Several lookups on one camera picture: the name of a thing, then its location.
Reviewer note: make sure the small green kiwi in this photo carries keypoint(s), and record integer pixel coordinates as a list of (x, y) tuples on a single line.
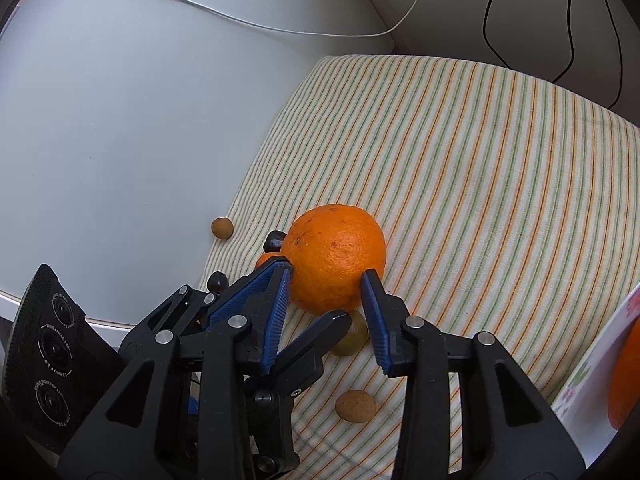
[(352, 341)]

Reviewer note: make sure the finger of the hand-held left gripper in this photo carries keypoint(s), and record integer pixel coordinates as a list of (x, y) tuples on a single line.
[(240, 291), (325, 328)]

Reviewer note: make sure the small tangerine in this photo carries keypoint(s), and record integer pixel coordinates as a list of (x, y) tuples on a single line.
[(266, 260)]

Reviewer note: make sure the striped cloth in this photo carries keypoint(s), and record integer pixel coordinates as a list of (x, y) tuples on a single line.
[(475, 185)]

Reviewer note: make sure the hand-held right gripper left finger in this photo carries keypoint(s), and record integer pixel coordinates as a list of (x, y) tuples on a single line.
[(277, 320)]

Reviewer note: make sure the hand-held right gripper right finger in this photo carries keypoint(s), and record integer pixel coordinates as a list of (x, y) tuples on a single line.
[(374, 320)]

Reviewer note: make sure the white cabinet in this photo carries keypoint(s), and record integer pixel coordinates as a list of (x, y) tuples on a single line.
[(125, 110)]

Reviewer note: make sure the floral white plate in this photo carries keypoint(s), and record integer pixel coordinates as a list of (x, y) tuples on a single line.
[(590, 385)]

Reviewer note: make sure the large orange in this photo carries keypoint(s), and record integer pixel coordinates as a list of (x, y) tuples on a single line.
[(335, 255), (627, 375)]

